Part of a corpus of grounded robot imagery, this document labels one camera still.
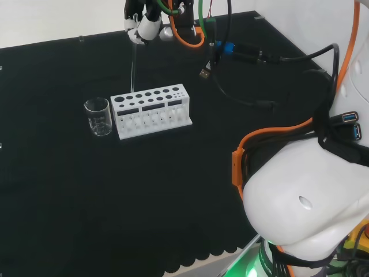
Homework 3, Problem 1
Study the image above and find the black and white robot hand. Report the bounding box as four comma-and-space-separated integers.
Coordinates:
123, 0, 163, 46

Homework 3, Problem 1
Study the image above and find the clear glass rod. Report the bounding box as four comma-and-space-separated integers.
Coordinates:
129, 13, 138, 93

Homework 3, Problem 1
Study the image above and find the white test tube rack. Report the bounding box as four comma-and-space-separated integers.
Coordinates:
110, 83, 194, 141

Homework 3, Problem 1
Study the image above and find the clear glass beaker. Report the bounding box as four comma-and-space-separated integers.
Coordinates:
83, 97, 114, 137

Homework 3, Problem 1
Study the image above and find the black bench cloth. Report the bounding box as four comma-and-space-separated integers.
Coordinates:
0, 10, 328, 277

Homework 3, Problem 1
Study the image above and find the blue USB socket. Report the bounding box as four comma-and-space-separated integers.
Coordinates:
330, 110, 360, 125
342, 123, 363, 143

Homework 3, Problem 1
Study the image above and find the yellow stop button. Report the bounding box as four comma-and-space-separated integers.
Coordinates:
342, 219, 369, 261

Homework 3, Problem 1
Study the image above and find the black wrist mount bracket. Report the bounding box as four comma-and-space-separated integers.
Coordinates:
171, 0, 203, 38

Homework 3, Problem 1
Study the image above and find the orange cable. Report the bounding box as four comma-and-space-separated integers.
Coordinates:
168, 0, 206, 48
231, 0, 361, 203

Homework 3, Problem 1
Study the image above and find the green cable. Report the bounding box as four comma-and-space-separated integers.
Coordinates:
198, 0, 209, 40

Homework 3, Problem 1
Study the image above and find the black cable with USB plug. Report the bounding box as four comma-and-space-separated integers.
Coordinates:
199, 0, 233, 80

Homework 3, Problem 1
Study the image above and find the blue cable connector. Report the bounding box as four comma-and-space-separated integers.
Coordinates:
215, 40, 236, 56

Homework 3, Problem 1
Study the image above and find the black adapter cable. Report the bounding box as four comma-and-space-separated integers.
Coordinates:
234, 42, 340, 90

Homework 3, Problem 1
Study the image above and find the black cable bundle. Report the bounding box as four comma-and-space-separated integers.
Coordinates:
241, 126, 319, 181

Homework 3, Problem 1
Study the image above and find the grey base plate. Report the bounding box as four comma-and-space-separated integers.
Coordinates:
163, 233, 262, 277

